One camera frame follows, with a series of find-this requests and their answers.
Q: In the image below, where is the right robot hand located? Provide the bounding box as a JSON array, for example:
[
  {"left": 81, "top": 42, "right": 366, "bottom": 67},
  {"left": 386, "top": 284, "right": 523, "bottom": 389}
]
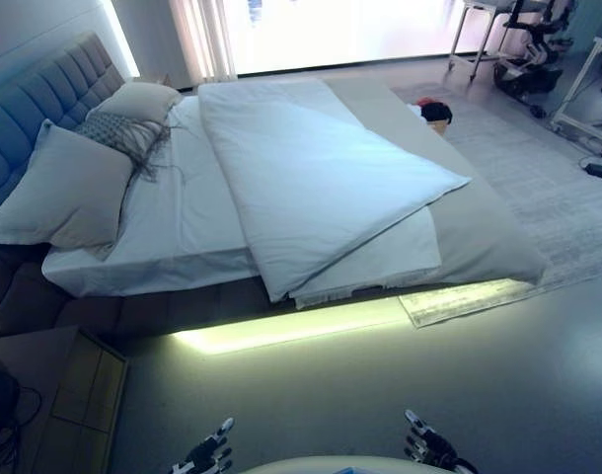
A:
[{"left": 402, "top": 409, "right": 464, "bottom": 469}]

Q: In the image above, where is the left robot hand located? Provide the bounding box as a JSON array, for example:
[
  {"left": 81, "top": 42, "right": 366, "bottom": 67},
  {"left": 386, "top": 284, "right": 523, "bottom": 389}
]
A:
[{"left": 171, "top": 417, "right": 235, "bottom": 474}]

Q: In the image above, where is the beige bed cover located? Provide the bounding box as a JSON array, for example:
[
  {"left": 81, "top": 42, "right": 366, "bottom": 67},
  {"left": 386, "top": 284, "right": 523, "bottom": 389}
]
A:
[{"left": 324, "top": 77, "right": 549, "bottom": 287}]

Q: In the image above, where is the white bed sheet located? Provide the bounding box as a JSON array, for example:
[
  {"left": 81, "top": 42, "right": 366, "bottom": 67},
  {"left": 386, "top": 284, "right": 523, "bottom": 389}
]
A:
[{"left": 40, "top": 94, "right": 442, "bottom": 311}]

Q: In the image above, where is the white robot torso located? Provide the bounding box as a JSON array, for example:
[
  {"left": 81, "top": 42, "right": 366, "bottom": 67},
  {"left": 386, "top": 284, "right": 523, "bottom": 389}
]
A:
[{"left": 235, "top": 455, "right": 428, "bottom": 474}]

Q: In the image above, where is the wooden nightstand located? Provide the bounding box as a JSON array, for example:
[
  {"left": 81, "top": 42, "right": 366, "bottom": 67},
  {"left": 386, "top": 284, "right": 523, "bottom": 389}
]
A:
[{"left": 0, "top": 325, "right": 129, "bottom": 474}]

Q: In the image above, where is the pale patterned rug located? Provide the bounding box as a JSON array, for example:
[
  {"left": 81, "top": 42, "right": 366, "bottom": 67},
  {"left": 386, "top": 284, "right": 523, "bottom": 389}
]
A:
[{"left": 388, "top": 83, "right": 602, "bottom": 329}]

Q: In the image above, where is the white duvet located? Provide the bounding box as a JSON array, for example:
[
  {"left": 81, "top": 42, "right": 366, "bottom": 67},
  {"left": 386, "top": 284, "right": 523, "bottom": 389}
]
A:
[{"left": 197, "top": 77, "right": 473, "bottom": 303}]

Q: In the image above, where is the large beige pillow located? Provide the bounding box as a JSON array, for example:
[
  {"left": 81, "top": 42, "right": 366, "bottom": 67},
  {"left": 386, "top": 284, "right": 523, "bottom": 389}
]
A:
[{"left": 0, "top": 118, "right": 135, "bottom": 249}]

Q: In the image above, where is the grey fringed cushion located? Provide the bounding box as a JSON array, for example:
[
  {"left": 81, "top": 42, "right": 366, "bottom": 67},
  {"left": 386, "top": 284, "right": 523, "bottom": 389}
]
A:
[{"left": 73, "top": 109, "right": 173, "bottom": 185}]

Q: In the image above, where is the wooden box with clothes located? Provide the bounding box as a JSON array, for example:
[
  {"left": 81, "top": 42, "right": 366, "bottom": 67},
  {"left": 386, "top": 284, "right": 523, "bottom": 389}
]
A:
[{"left": 407, "top": 100, "right": 455, "bottom": 135}]

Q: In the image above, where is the grey tufted headboard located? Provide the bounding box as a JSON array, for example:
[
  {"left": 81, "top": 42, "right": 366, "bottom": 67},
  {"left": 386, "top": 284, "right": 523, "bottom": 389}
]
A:
[{"left": 0, "top": 31, "right": 126, "bottom": 220}]

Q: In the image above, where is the white metal rack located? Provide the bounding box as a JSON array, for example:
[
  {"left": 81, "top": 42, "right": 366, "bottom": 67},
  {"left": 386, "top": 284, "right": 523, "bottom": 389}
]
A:
[{"left": 550, "top": 35, "right": 602, "bottom": 149}]

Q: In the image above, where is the black wheeled machine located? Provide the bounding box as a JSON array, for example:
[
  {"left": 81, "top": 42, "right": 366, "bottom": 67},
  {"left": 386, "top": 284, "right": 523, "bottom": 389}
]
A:
[{"left": 493, "top": 0, "right": 576, "bottom": 118}]

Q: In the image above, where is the sheer white curtain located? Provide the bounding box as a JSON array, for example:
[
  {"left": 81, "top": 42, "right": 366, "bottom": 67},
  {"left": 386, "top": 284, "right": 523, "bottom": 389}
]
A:
[{"left": 167, "top": 0, "right": 239, "bottom": 85}]

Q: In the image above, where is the dark bed frame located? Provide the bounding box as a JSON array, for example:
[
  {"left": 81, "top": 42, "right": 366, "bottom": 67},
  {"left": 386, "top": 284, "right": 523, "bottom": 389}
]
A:
[{"left": 0, "top": 242, "right": 406, "bottom": 351}]

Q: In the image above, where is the black cable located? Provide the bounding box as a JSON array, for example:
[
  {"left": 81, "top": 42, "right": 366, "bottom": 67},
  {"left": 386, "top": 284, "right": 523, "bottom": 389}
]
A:
[{"left": 4, "top": 384, "right": 41, "bottom": 445}]

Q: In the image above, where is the white metal table frame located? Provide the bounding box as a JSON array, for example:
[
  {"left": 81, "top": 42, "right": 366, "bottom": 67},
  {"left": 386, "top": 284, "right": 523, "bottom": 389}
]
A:
[{"left": 447, "top": 0, "right": 510, "bottom": 80}]

